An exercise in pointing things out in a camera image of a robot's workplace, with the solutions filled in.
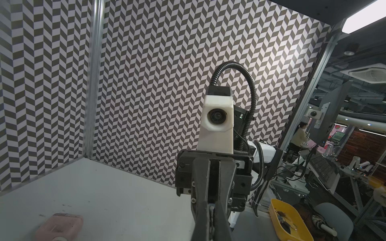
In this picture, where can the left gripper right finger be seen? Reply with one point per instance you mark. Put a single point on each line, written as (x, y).
(221, 229)

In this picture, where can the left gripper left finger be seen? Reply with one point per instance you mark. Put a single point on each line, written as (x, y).
(201, 226)

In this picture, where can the yellow plastic tray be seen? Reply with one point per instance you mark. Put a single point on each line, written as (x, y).
(287, 223)

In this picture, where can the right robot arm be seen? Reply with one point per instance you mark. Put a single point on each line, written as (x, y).
(262, 153)

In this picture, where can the grey office chair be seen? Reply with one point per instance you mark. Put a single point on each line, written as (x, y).
(337, 219)

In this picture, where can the ceiling light strip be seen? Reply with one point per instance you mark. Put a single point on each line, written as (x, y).
(366, 16)

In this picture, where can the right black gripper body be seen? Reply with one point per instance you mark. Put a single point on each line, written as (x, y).
(211, 178)

